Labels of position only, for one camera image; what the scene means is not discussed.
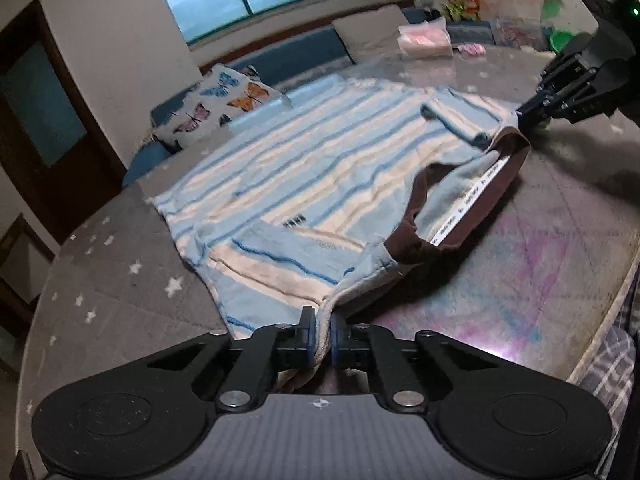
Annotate wooden sideboard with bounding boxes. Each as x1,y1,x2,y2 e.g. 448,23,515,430
0,212,56,311

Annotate brown door with glass panel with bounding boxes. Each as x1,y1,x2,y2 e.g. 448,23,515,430
0,0,128,246

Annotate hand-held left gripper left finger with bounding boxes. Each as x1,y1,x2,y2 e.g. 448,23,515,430
145,307,318,414

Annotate green framed window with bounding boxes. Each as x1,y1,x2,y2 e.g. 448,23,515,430
149,0,375,46

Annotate grey cushion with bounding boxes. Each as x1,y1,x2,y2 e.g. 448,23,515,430
332,4,412,63

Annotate blue striped fleece pants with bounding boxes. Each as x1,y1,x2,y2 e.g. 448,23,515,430
150,77,532,393

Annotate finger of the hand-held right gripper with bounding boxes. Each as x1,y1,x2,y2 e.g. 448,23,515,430
514,53,597,132

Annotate person's plaid clothing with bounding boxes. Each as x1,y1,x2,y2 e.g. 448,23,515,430
565,260,640,480

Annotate grey star tablecloth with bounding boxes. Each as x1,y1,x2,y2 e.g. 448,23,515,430
15,42,640,461

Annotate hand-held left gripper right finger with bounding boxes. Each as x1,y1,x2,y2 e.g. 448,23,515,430
330,316,501,413

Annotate green plastic toy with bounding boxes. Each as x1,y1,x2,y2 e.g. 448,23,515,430
550,30,589,54

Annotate blue sofa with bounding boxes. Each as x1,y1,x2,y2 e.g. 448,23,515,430
122,6,493,188

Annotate pink tissue pack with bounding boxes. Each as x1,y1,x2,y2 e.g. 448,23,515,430
397,16,453,58

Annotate butterfly print pillow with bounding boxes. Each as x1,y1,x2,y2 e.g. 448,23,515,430
152,64,293,150

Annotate clear storage bag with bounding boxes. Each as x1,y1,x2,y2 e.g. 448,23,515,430
492,16,543,51

